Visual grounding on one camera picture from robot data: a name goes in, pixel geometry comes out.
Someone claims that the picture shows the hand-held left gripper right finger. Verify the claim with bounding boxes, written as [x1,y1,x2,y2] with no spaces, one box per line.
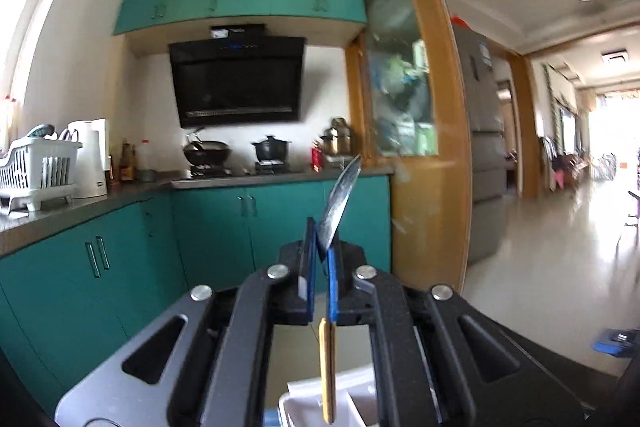
[327,232,587,427]

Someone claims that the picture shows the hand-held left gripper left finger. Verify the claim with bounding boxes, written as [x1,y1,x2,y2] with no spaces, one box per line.
[54,217,318,427]

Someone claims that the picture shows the yellow handled spoon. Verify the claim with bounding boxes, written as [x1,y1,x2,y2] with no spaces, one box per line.
[316,154,363,425]

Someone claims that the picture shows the white plastic utensil holder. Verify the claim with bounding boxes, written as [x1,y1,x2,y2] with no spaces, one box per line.
[278,371,382,427]

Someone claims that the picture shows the teal lower cabinets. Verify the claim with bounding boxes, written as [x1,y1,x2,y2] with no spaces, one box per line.
[0,174,392,413]

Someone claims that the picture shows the wooden glass sliding door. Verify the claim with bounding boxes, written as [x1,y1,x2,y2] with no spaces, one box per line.
[345,0,473,303]

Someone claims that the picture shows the black gas stove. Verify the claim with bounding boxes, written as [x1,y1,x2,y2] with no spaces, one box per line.
[172,162,306,180]

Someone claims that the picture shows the black cooking pot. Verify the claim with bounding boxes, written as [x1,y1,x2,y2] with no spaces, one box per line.
[251,135,292,162]

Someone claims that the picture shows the stainless steel pot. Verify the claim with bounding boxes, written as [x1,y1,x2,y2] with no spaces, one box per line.
[320,117,353,156]

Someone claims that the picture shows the black wok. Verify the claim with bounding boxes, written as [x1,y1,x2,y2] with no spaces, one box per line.
[182,129,233,166]

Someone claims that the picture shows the silver refrigerator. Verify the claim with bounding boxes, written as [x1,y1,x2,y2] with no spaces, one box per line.
[450,17,506,265]

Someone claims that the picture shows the black range hood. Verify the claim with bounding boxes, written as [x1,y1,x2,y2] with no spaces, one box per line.
[168,24,307,128]

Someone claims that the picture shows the white electric kettle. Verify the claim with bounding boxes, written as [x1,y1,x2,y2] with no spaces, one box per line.
[66,118,111,199]

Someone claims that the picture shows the grey kitchen countertop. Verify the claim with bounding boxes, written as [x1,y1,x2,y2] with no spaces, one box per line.
[0,164,392,258]

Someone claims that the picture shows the wooden chair with clothes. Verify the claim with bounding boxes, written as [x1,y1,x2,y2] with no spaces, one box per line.
[547,137,583,192]

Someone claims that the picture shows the bright blue object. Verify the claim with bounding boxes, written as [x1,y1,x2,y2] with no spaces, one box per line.
[594,328,640,356]

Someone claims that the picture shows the green leaf garland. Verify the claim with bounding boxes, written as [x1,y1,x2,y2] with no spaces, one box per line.
[542,64,561,142]

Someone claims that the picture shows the white dish rack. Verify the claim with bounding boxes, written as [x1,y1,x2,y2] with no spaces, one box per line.
[0,124,83,212]

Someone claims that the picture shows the bright window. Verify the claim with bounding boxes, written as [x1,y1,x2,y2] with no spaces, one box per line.
[0,0,96,148]

